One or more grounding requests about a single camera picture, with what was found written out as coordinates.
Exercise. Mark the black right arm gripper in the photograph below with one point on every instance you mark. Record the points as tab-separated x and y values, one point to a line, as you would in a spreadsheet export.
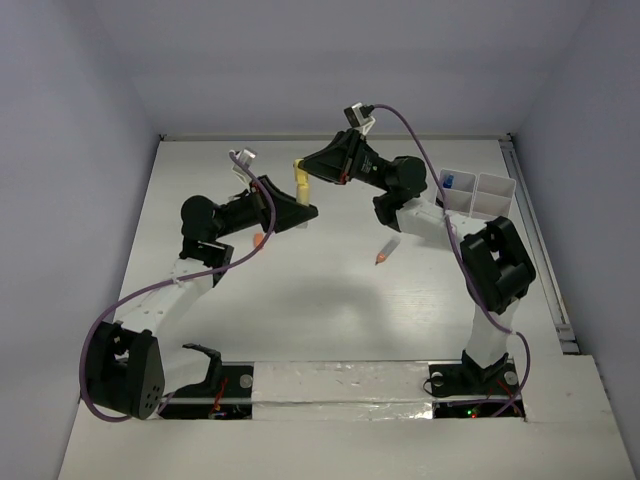
339	161

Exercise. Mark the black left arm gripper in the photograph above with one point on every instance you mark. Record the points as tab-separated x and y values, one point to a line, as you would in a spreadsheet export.
265	203

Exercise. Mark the yellow highlighter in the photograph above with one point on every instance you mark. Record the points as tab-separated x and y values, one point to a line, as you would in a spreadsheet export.
302	184

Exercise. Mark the fat orange-tipped crayon pencil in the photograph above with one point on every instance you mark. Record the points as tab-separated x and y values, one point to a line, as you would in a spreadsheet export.
387	249

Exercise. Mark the clear spray bottle blue cap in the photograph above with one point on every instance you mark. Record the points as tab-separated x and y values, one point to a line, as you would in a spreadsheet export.
448	180

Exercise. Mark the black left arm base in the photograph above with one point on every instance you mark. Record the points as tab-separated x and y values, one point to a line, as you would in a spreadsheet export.
225	392

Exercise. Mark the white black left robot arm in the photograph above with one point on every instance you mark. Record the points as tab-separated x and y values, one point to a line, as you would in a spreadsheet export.
121	365

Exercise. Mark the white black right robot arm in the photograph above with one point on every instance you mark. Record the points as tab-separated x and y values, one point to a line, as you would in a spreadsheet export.
496	266

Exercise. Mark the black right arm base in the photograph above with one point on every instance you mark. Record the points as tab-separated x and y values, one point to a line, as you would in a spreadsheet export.
458	393

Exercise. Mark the orange marker cap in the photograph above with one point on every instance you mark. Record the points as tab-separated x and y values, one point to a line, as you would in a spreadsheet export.
258	240

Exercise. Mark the white divided organizer box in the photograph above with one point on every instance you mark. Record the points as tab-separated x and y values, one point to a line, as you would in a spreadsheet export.
484	196

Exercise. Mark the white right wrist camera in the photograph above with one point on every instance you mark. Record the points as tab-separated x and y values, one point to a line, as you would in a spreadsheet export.
360	117

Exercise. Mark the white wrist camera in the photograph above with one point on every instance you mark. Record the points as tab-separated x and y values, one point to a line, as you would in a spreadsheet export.
242	161
360	117

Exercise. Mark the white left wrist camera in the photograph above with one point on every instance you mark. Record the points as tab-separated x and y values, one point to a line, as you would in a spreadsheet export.
242	161

